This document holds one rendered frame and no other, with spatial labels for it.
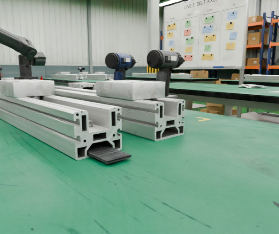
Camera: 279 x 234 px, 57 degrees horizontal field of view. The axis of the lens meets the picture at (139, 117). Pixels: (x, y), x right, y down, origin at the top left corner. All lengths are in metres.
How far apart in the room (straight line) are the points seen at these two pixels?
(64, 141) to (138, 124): 0.19
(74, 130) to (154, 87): 0.27
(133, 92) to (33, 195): 0.34
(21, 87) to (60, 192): 0.44
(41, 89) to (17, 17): 11.89
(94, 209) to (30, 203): 0.08
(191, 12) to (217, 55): 0.80
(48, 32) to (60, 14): 1.05
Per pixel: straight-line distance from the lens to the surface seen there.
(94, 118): 0.53
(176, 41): 4.31
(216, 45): 3.79
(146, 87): 0.63
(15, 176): 0.43
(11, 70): 12.36
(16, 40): 1.32
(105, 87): 0.70
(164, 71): 0.87
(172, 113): 0.62
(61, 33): 13.10
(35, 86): 0.76
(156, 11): 9.37
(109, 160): 0.43
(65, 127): 0.48
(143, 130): 0.60
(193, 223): 0.29
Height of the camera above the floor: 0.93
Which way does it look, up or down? 10 degrees down
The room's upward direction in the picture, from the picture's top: straight up
